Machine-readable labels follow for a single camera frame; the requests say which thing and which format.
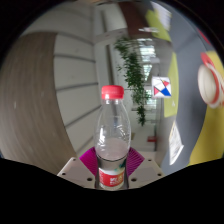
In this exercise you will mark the red and white floral mug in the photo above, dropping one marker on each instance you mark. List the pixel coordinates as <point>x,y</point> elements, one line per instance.
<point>208,85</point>

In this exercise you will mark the clear red-capped water bottle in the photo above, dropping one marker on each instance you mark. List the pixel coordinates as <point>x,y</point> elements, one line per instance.
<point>112,150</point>

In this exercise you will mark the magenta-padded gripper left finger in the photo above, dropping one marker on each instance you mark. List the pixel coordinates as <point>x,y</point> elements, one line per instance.
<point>75,170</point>

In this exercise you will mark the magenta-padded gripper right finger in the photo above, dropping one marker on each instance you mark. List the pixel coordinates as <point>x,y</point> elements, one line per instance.
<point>146,170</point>

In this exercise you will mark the red blue white cube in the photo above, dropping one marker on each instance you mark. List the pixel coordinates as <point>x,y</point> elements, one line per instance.
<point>161,87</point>

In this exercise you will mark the group of potted green plants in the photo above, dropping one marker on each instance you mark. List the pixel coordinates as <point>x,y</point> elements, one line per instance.
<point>135,73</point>

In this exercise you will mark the red bin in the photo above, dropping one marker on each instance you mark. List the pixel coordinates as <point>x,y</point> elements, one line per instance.
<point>151,139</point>

